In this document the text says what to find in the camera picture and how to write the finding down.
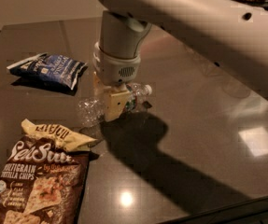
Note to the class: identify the blue chip bag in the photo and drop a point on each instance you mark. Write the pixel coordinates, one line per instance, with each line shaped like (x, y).
(56, 70)

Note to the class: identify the clear plastic water bottle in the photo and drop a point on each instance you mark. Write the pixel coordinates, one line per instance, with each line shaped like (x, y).
(91, 110)

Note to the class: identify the brown tortilla chip bag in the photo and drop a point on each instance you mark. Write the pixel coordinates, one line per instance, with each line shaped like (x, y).
(43, 179)

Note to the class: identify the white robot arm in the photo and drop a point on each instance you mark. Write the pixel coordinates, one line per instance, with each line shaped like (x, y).
(230, 34)

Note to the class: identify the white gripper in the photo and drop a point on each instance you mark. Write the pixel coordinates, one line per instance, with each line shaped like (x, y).
(115, 68)

